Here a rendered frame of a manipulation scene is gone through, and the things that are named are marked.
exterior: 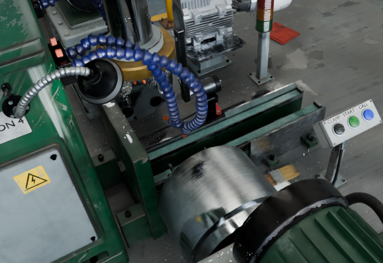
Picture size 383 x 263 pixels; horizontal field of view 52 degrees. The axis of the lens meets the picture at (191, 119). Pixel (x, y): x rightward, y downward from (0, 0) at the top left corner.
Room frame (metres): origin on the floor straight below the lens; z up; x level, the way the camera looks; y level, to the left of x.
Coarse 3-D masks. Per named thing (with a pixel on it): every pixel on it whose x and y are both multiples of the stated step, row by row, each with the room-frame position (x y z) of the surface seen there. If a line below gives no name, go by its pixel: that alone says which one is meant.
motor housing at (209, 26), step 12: (216, 0) 1.41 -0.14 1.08; (180, 12) 1.49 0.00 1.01; (204, 12) 1.36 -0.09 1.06; (216, 12) 1.36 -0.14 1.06; (228, 12) 1.38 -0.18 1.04; (180, 24) 1.46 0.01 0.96; (192, 24) 1.33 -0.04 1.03; (204, 24) 1.34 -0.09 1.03; (216, 24) 1.36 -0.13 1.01; (228, 24) 1.37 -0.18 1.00; (192, 36) 1.34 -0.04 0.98; (204, 36) 1.34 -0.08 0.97
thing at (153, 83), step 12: (132, 84) 0.95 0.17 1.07; (144, 84) 0.97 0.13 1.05; (156, 84) 0.95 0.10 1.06; (120, 96) 0.91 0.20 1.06; (132, 96) 0.95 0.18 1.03; (144, 96) 0.97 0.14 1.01; (156, 96) 0.98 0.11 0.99; (120, 108) 0.93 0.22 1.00; (144, 108) 0.96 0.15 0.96; (156, 108) 0.98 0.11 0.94
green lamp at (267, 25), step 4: (256, 20) 1.26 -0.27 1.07; (272, 20) 1.25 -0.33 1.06; (256, 24) 1.25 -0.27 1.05; (260, 24) 1.24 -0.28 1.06; (264, 24) 1.23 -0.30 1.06; (268, 24) 1.23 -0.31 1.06; (256, 28) 1.25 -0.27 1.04; (260, 28) 1.24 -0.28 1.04; (264, 28) 1.23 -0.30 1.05; (268, 28) 1.23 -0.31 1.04
